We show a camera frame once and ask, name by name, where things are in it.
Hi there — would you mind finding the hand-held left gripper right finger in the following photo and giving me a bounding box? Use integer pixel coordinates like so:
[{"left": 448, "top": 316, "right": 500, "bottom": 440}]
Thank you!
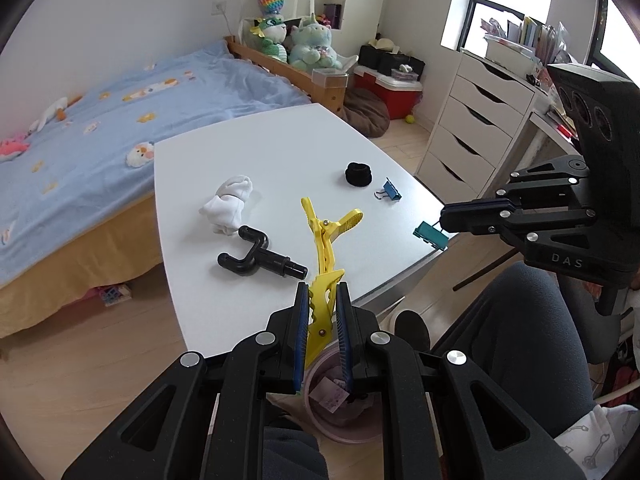
[{"left": 336, "top": 282, "right": 586, "bottom": 480}]

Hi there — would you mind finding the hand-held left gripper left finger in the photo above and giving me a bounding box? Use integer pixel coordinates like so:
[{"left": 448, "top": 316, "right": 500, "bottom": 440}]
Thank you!
[{"left": 62, "top": 281, "right": 311, "bottom": 480}]

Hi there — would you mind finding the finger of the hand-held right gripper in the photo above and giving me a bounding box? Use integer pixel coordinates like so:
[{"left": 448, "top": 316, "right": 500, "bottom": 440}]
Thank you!
[
  {"left": 440, "top": 156, "right": 592, "bottom": 219},
  {"left": 440, "top": 207, "right": 599, "bottom": 247}
]

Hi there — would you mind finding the teal binder clip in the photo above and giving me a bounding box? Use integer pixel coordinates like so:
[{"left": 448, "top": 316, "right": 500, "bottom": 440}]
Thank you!
[{"left": 413, "top": 220, "right": 448, "bottom": 251}]

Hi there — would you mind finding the pink paper packet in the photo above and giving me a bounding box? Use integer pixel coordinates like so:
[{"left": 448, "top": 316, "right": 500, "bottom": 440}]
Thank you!
[{"left": 312, "top": 379, "right": 349, "bottom": 414}]

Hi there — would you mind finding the blue binder clip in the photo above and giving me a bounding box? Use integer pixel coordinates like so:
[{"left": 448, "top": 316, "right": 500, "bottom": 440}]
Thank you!
[{"left": 376, "top": 177, "right": 402, "bottom": 203}]

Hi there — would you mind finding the pink trash bin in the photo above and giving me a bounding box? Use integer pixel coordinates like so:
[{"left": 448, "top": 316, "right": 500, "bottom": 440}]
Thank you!
[{"left": 303, "top": 345, "right": 388, "bottom": 445}]

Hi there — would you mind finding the yellow plastic clip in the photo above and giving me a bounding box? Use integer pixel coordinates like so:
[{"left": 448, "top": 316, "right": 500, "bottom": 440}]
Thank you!
[{"left": 300, "top": 196, "right": 364, "bottom": 366}]

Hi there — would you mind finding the black forked plastic attachment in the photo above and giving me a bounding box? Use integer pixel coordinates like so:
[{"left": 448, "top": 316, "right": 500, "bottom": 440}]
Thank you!
[{"left": 217, "top": 225, "right": 308, "bottom": 281}]

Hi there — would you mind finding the black hair scrunchie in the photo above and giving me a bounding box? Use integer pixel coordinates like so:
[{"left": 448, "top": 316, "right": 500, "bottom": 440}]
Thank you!
[{"left": 344, "top": 161, "right": 373, "bottom": 186}]

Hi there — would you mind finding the white sock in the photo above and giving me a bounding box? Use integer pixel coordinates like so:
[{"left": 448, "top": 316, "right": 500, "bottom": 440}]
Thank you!
[{"left": 200, "top": 175, "right": 253, "bottom": 236}]

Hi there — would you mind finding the black shoe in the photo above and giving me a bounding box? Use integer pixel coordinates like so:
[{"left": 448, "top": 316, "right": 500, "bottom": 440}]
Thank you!
[{"left": 394, "top": 310, "right": 432, "bottom": 356}]

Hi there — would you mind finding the white drawer unit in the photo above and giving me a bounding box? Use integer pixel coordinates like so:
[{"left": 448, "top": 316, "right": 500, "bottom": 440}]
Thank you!
[{"left": 416, "top": 50, "right": 536, "bottom": 198}]

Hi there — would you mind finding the white desk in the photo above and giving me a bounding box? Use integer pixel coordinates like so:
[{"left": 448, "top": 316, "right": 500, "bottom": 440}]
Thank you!
[{"left": 520, "top": 110, "right": 586, "bottom": 161}]

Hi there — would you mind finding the person's left leg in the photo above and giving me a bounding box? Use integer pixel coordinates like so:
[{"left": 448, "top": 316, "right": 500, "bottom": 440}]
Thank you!
[{"left": 262, "top": 425, "right": 328, "bottom": 480}]

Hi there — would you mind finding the red cooler box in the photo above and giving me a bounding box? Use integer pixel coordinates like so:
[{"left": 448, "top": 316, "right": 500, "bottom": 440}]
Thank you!
[{"left": 352, "top": 65, "right": 423, "bottom": 121}]

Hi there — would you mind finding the brown bean bag cushion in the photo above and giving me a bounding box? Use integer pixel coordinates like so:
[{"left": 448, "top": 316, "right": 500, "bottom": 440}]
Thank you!
[{"left": 342, "top": 87, "right": 391, "bottom": 138}]

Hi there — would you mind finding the stack of books and papers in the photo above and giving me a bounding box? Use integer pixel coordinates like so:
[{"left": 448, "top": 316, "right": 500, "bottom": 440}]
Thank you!
[{"left": 480, "top": 15, "right": 571, "bottom": 78}]

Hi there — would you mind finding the black bag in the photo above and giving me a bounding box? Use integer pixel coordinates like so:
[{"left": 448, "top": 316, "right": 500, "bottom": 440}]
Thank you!
[{"left": 359, "top": 44, "right": 426, "bottom": 81}]

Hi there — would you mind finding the clear plastic box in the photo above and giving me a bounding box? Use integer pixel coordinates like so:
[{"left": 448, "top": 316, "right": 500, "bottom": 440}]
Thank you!
[{"left": 312, "top": 67, "right": 348, "bottom": 92}]

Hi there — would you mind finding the bed with beige skirt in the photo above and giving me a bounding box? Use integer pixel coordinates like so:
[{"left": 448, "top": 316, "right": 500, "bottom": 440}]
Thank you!
[{"left": 0, "top": 192, "right": 166, "bottom": 338}]

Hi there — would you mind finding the teal unicorn plush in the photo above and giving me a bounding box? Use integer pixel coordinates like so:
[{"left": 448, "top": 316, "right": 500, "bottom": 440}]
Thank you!
[{"left": 288, "top": 12, "right": 343, "bottom": 72}]

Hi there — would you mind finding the white printed shirt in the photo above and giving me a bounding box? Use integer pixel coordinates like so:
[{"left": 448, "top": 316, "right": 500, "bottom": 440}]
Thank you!
[{"left": 552, "top": 402, "right": 636, "bottom": 480}]

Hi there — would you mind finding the green dragon plush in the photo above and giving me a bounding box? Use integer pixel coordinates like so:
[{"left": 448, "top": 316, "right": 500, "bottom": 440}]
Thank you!
[{"left": 251, "top": 15, "right": 291, "bottom": 63}]

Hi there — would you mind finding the bed with blue blanket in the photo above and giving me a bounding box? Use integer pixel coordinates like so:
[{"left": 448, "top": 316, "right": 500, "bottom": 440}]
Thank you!
[{"left": 0, "top": 40, "right": 313, "bottom": 288}]

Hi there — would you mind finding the white goose plush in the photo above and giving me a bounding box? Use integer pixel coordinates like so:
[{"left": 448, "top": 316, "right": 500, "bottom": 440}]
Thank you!
[{"left": 27, "top": 95, "right": 83, "bottom": 133}]

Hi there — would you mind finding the pink plush toy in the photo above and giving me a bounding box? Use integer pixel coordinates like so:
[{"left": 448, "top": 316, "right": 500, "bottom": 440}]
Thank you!
[{"left": 0, "top": 137, "right": 31, "bottom": 161}]

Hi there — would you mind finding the wooden bed frame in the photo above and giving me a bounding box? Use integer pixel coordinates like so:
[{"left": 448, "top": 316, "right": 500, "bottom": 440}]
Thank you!
[{"left": 224, "top": 35, "right": 347, "bottom": 116}]

